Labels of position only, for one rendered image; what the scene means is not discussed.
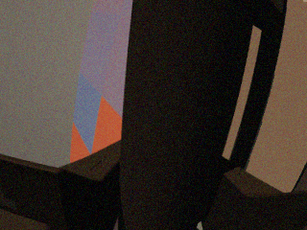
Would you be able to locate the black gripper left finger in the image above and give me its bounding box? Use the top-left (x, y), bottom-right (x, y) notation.
top-left (0, 141), bottom-right (120, 230)

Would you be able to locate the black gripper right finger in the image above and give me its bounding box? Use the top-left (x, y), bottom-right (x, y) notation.
top-left (200, 156), bottom-right (307, 230)

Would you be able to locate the dark grey mat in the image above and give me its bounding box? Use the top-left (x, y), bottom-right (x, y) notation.
top-left (114, 162), bottom-right (307, 230)

